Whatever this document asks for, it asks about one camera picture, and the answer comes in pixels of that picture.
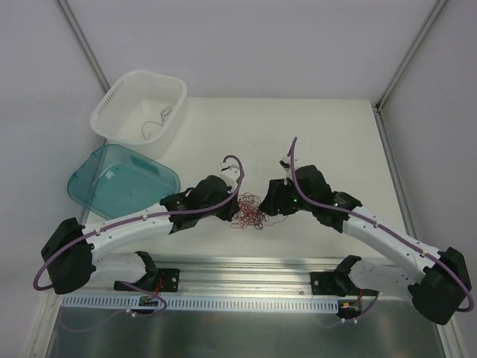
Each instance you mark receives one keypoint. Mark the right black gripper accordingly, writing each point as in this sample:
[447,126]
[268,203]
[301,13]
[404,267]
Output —
[271,198]

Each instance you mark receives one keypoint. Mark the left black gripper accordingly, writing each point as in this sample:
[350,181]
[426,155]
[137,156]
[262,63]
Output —
[229,207]

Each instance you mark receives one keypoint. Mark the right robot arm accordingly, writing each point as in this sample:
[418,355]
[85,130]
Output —
[435,282]

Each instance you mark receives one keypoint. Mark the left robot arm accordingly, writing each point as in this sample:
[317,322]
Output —
[76,255]

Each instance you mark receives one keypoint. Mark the teal transparent plastic bin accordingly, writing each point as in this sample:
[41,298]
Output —
[116,181]

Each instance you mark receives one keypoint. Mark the white plastic basket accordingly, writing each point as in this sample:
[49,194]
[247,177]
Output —
[142,111]

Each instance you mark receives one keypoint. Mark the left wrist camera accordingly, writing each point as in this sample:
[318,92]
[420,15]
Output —
[230,173]

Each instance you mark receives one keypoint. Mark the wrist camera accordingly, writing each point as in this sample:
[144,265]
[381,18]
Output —
[230,173]
[285,163]

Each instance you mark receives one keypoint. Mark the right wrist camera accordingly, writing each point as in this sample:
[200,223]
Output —
[285,163]

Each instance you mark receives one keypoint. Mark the aluminium rail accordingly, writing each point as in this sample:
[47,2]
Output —
[255,274]

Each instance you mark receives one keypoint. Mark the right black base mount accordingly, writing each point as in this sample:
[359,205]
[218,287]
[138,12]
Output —
[328,283]

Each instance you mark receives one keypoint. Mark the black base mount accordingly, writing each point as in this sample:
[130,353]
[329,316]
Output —
[164,279]
[328,283]

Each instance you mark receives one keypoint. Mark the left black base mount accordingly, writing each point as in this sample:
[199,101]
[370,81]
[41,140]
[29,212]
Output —
[164,279]

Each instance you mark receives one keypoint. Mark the right aluminium frame post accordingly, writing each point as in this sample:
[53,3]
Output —
[420,37]

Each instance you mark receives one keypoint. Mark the aluminium frame post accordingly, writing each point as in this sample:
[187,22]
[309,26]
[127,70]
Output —
[74,26]
[420,37]

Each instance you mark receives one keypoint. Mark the left aluminium frame post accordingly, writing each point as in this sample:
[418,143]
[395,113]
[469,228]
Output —
[74,26]

